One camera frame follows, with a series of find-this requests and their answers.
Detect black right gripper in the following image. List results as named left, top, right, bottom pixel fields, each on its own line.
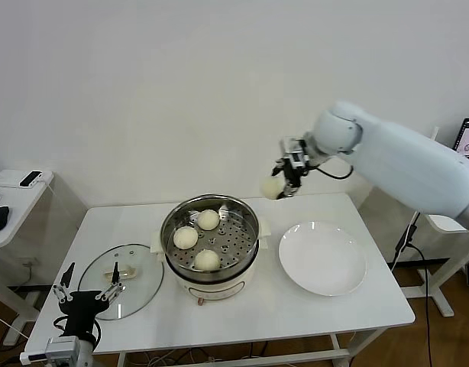
left=271, top=151, right=312, bottom=200

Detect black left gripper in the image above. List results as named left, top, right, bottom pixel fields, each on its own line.
left=53, top=261, right=125, bottom=337

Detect white steamed baozi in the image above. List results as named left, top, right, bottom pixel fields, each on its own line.
left=173, top=226, right=199, bottom=250
left=196, top=209, right=221, bottom=232
left=194, top=248, right=221, bottom=271
left=260, top=176, right=287, bottom=201

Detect round glass lid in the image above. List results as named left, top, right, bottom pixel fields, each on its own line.
left=77, top=243, right=166, bottom=321

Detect stainless steel steamer basket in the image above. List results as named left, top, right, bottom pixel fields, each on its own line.
left=152, top=193, right=273, bottom=274

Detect white round plate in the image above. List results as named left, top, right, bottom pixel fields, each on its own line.
left=278, top=221, right=368, bottom=297

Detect white side table with mouse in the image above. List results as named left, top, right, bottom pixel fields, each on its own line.
left=0, top=170, right=56, bottom=347

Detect black white phone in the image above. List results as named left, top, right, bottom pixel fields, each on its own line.
left=19, top=171, right=43, bottom=188

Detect cream electric cooker base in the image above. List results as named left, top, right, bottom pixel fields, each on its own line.
left=152, top=229, right=272, bottom=307

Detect flat white box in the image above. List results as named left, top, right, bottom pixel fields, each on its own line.
left=0, top=170, right=54, bottom=189

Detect white side table with cup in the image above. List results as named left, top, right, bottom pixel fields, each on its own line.
left=404, top=212, right=469, bottom=318

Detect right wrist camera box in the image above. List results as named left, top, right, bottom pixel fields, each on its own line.
left=279, top=136, right=308, bottom=156

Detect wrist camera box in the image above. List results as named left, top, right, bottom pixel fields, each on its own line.
left=19, top=336, right=79, bottom=364
left=279, top=136, right=308, bottom=156

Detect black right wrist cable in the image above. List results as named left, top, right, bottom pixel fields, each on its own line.
left=313, top=159, right=354, bottom=180

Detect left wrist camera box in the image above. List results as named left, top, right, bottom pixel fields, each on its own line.
left=19, top=336, right=79, bottom=364

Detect white cables under table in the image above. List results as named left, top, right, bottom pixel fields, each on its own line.
left=142, top=349, right=216, bottom=367

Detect white main table frame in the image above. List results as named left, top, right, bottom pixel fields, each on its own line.
left=118, top=330, right=388, bottom=367

